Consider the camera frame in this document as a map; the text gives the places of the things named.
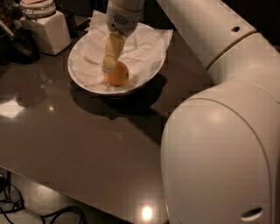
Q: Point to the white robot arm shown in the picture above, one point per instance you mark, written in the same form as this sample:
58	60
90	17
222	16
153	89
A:
220	148

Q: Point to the dark container behind jar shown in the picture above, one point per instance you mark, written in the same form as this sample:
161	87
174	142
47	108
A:
69	23

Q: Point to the orange fruit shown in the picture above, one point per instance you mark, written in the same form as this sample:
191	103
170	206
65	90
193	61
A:
119	76

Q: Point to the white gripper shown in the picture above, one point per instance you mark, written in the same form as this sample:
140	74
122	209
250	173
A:
122	21

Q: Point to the black pan with handle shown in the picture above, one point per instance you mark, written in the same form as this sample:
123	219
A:
26	49

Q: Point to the white ceramic jar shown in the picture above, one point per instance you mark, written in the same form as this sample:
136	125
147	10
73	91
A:
48	26

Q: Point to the white crumpled paper sheet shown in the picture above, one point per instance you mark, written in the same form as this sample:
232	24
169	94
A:
145	49

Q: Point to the white oval bowl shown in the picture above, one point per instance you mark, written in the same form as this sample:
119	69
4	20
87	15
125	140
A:
76	72

